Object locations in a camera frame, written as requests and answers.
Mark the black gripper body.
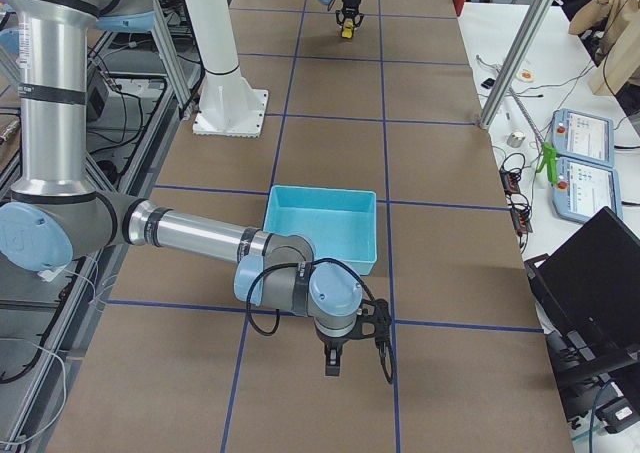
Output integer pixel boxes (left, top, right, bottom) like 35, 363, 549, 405
321, 337, 347, 357
335, 0, 364, 27

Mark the yellow beetle toy car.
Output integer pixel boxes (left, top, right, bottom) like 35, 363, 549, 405
341, 24, 354, 39

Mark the fried egg toy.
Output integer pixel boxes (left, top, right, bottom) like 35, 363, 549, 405
516, 70, 534, 83

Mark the light blue plastic bin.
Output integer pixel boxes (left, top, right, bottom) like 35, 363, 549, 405
263, 185, 377, 276

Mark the small black device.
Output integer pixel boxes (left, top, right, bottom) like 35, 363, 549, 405
481, 78, 495, 89

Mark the small metal cylinder weight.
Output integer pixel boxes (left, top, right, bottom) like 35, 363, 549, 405
506, 130, 526, 149

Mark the black laptop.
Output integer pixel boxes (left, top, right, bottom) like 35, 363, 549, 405
527, 207, 639, 397

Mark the upper teach pendant tablet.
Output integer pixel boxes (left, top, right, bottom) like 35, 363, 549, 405
551, 108, 614, 167

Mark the teach pendant tablet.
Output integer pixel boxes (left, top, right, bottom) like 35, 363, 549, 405
551, 108, 614, 167
552, 157, 623, 224

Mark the seated person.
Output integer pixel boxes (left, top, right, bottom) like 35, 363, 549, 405
568, 0, 613, 35

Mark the lower teach pendant tablet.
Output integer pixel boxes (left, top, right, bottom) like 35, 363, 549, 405
552, 157, 623, 224

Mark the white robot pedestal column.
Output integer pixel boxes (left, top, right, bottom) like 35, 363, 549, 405
185, 0, 243, 95

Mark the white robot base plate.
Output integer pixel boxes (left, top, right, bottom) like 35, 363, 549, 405
192, 87, 269, 138

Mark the aluminium frame post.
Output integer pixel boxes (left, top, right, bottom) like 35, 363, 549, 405
478, 0, 553, 130

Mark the green handled reacher grabber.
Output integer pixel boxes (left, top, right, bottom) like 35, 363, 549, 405
505, 86, 559, 182

